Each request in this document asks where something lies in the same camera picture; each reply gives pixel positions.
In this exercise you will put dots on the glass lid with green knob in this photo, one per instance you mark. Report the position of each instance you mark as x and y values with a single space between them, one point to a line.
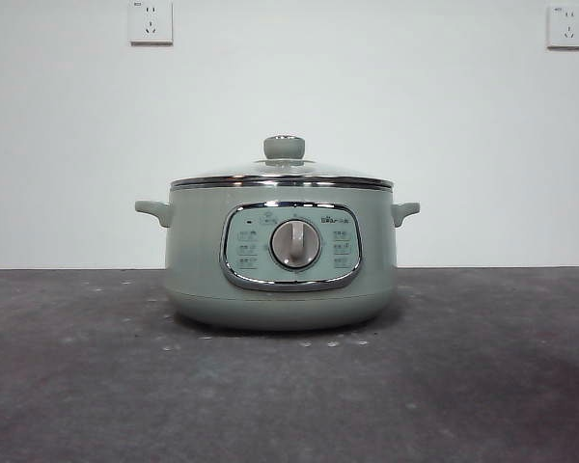
282 147

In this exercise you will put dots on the pale green electric pot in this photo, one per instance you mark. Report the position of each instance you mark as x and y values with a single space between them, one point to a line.
198 289

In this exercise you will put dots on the white wall socket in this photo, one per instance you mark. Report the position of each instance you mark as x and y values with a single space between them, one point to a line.
567 26
150 21

